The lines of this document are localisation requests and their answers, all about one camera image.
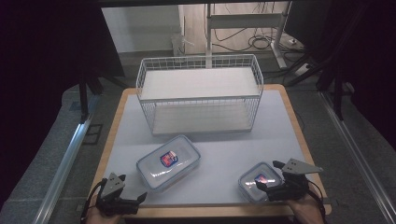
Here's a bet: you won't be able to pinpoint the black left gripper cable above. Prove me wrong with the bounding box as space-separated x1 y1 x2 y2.
79 177 108 224

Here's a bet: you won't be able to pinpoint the small clear food container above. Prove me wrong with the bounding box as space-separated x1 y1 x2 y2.
237 161 289 204

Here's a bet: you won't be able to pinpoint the black stand legs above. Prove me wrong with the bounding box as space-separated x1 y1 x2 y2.
78 69 129 124

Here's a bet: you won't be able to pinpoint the pale table mat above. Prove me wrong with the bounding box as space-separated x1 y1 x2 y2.
102 89 325 208

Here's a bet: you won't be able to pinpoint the person's right hand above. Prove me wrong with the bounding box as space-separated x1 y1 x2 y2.
285 186 326 224

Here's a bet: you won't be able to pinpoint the aluminium floor rail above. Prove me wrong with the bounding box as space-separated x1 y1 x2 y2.
32 94 101 224
320 91 396 223

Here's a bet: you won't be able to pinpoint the black tripod legs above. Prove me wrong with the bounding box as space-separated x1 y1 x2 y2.
284 52 354 121

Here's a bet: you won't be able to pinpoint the black floor cables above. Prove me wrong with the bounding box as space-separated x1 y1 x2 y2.
211 3 304 55

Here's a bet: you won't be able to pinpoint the large clear food container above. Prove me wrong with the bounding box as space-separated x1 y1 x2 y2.
135 134 202 191

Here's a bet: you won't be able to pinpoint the white power strip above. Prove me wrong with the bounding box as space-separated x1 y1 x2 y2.
293 63 312 77

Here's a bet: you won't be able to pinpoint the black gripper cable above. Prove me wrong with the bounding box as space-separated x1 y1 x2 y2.
79 177 108 224
304 178 329 224

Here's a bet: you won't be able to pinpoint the person's left hand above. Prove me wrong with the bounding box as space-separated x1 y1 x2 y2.
85 202 125 224

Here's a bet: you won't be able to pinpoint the white metal desk frame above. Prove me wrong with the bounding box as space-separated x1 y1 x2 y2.
205 2 292 70

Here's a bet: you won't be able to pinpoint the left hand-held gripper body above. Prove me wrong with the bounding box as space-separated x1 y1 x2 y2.
94 172 140 217

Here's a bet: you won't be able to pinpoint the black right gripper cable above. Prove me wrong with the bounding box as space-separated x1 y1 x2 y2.
304 178 329 224

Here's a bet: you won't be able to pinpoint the white wire shelf rack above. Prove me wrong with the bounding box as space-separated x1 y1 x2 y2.
135 54 264 137

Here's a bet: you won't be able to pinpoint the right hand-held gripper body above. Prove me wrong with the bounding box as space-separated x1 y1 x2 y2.
266 158 324 203

